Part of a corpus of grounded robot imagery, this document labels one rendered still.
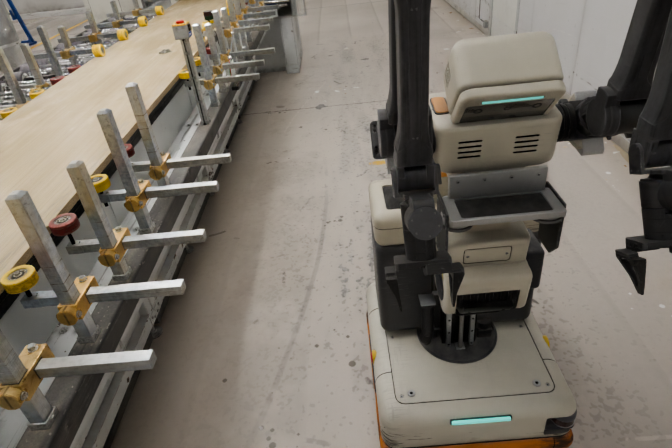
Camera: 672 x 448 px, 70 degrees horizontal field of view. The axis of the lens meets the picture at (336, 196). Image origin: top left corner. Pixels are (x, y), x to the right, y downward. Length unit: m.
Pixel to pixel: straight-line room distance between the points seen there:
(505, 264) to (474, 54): 0.57
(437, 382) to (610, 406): 0.70
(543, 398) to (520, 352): 0.18
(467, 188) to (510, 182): 0.10
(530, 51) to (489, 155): 0.24
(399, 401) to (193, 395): 0.90
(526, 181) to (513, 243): 0.19
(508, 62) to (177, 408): 1.76
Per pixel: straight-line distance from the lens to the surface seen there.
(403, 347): 1.80
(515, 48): 1.05
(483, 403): 1.69
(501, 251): 1.30
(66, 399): 1.41
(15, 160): 2.29
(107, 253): 1.59
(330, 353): 2.17
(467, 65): 1.01
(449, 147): 1.09
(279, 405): 2.06
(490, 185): 1.14
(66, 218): 1.69
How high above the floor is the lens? 1.65
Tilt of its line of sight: 31 degrees down
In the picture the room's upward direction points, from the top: 7 degrees counter-clockwise
